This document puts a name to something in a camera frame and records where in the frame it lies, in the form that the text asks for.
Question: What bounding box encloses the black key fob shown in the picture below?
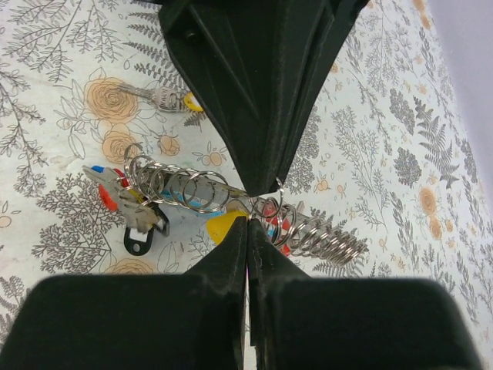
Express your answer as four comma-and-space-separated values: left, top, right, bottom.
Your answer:
123, 204, 170, 257

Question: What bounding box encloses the yellow tagged key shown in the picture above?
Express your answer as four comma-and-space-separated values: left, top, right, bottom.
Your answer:
117, 83, 204, 113

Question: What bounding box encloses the floral table mat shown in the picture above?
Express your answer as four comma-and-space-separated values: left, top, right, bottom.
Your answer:
1, 1, 492, 354

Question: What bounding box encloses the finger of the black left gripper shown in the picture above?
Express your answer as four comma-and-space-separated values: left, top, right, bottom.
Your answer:
159, 1, 279, 195
265, 1, 367, 192

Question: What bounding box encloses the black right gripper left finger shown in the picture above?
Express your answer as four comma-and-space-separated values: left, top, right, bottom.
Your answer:
1, 217, 247, 369

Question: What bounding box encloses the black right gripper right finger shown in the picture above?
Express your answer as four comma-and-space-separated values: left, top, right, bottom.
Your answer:
248, 220, 481, 369

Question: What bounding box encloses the blue key tag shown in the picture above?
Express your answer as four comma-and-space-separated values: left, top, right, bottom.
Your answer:
160, 187, 229, 214

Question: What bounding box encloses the grey crescent keyring holder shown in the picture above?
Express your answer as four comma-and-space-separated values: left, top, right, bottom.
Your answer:
124, 144, 367, 266

